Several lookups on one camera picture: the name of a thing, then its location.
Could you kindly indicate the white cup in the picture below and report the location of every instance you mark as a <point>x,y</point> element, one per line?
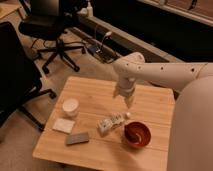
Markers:
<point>70,107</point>

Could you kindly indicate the power strip with cables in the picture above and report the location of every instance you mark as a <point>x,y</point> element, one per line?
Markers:
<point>101,52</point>

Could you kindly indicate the black office chair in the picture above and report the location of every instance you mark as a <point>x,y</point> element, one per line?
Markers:
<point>47,20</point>
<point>20,79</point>

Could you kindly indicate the black office chair back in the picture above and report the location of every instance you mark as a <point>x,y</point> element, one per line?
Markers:
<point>47,20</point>

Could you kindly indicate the white spray bottle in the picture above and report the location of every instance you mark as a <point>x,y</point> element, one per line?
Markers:
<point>90,9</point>

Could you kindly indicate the grey sponge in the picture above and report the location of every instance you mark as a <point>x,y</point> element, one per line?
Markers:
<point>77,138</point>

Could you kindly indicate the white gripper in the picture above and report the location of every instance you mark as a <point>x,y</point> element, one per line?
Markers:
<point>125,87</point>

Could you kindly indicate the red bowl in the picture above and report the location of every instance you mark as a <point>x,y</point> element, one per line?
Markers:
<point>137,135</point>

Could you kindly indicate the black office chair left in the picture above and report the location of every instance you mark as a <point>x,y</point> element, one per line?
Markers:
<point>20,79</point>

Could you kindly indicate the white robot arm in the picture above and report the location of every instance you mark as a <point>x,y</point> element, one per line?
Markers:
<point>190,145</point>

